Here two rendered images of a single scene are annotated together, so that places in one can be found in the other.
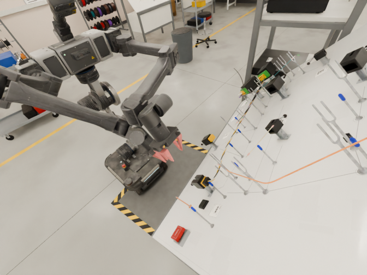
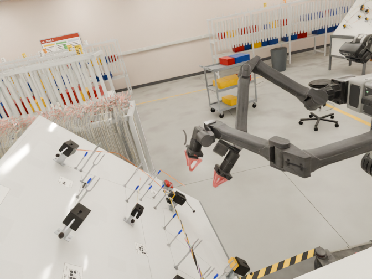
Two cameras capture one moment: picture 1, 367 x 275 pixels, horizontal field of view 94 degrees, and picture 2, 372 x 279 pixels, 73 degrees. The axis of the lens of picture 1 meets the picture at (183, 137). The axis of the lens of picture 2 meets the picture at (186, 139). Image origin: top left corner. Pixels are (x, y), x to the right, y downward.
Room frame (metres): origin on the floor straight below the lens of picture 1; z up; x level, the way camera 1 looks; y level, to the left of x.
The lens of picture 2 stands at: (1.02, -0.76, 1.93)
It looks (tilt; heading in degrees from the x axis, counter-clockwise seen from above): 26 degrees down; 129
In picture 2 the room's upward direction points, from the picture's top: 12 degrees counter-clockwise
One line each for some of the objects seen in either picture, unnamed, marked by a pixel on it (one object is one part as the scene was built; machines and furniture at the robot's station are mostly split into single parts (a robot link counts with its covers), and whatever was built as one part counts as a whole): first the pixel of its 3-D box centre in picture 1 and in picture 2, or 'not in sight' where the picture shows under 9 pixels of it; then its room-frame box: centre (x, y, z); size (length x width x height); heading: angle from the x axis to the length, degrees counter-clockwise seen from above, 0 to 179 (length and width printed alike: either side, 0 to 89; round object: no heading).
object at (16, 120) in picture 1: (12, 96); not in sight; (2.73, 2.61, 0.54); 0.99 x 0.50 x 1.08; 124
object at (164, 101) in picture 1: (149, 108); (208, 134); (0.48, 0.10, 1.45); 0.12 x 0.12 x 0.09; 52
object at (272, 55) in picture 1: (279, 64); not in sight; (1.21, -0.85, 1.09); 0.35 x 0.33 x 0.07; 138
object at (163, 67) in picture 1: (152, 82); (242, 139); (0.64, 0.08, 1.45); 0.43 x 0.06 x 0.11; 157
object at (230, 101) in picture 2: not in sight; (227, 86); (-1.24, 3.75, 0.54); 0.99 x 0.50 x 1.08; 52
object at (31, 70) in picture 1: (39, 78); (330, 92); (0.89, 0.66, 1.45); 0.09 x 0.08 x 0.12; 131
